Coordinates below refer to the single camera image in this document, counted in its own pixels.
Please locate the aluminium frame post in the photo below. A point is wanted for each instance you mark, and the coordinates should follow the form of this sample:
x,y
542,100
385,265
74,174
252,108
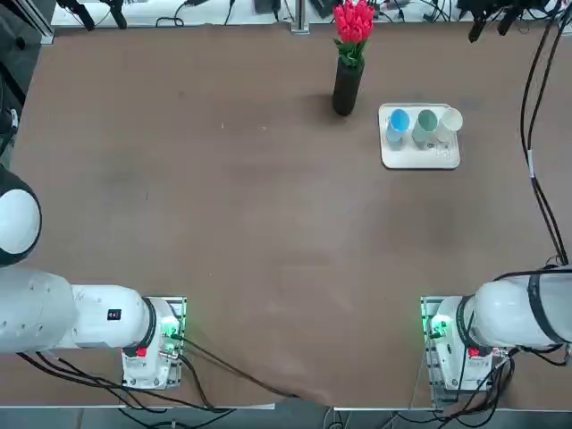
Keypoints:
x,y
300,18

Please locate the black cylindrical vase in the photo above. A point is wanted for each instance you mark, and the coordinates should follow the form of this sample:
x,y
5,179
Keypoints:
x,y
346,94

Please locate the long black power supply box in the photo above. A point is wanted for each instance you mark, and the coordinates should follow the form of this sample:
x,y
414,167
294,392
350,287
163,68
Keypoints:
x,y
322,8
267,5

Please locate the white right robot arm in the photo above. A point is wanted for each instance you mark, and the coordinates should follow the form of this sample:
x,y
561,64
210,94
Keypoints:
x,y
505,313

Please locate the small blue cup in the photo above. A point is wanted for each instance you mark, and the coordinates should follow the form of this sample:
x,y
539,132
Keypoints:
x,y
395,134

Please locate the small green cup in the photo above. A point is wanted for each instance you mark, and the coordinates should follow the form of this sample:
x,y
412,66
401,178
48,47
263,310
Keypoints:
x,y
422,134

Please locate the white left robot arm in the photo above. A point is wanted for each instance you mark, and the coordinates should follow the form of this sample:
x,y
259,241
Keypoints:
x,y
103,313

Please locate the small white cup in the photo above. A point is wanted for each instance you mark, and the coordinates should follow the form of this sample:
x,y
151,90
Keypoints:
x,y
449,123

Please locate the red artificial tulip bouquet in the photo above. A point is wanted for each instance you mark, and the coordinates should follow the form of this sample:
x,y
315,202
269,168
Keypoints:
x,y
353,22

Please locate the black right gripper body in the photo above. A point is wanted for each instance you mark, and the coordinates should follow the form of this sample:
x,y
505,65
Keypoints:
x,y
498,6

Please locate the white tray with bunny drawing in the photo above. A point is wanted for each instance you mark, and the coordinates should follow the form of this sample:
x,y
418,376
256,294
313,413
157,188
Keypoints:
x,y
415,158

